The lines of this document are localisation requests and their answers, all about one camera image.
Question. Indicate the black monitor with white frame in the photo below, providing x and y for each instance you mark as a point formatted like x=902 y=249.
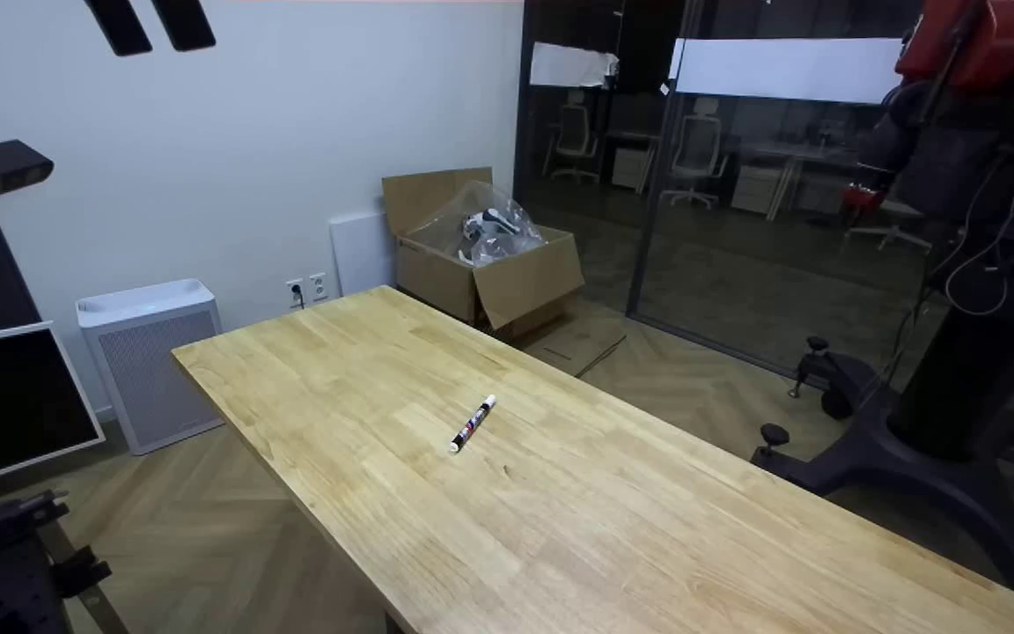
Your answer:
x=43 y=409

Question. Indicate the white wall outlet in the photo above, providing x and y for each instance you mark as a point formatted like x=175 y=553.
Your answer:
x=307 y=289

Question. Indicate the clear plastic packaging in box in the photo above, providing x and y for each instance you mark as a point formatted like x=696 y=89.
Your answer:
x=487 y=226

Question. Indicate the white wall panel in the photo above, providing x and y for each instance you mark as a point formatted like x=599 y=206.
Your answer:
x=359 y=250

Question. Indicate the black and silver marker pen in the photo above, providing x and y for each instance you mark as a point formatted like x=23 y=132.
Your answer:
x=474 y=424

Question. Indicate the white air purifier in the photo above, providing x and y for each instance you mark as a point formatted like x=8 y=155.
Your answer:
x=132 y=338

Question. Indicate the red robot arm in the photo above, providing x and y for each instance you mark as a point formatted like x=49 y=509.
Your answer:
x=969 y=45

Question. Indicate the black equipment at lower left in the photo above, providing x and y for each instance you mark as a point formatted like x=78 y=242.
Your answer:
x=41 y=573

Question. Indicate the black robot stand base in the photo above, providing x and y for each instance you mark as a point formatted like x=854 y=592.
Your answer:
x=943 y=430

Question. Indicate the flat cardboard piece on floor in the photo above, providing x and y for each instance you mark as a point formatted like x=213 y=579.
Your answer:
x=581 y=337

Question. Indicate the open cardboard box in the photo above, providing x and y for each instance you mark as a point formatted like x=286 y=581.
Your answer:
x=500 y=297

